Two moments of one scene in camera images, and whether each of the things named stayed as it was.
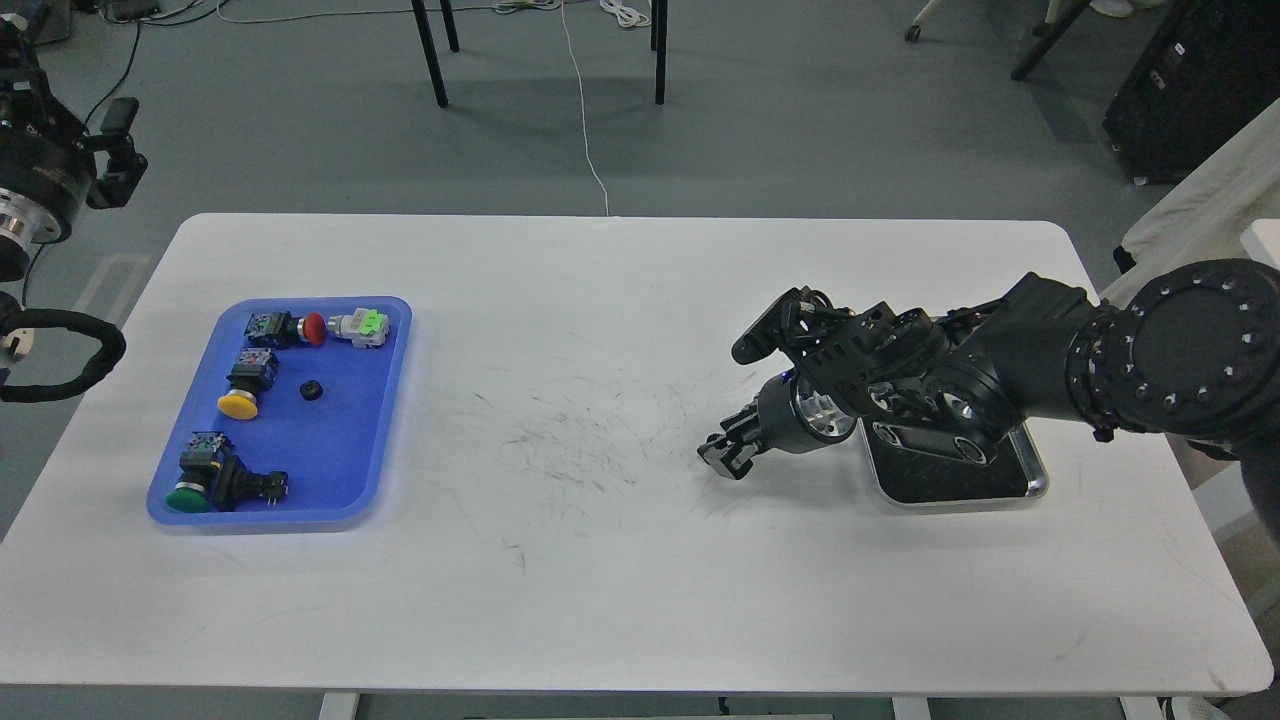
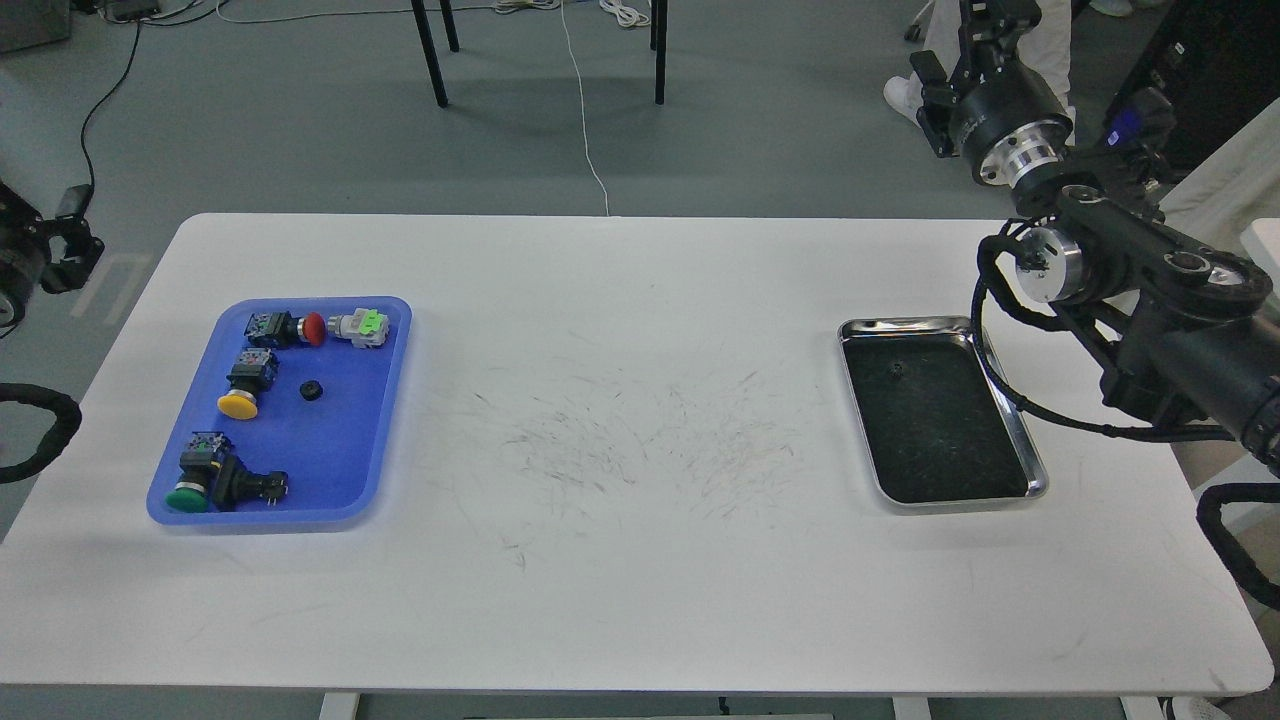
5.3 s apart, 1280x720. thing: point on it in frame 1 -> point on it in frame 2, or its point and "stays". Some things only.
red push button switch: [280, 328] stays
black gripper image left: [47, 166] -> [24, 255]
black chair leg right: [658, 37] stays
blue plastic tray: [288, 421] stays
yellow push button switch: [254, 371] stays
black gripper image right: [788, 415] -> [1010, 124]
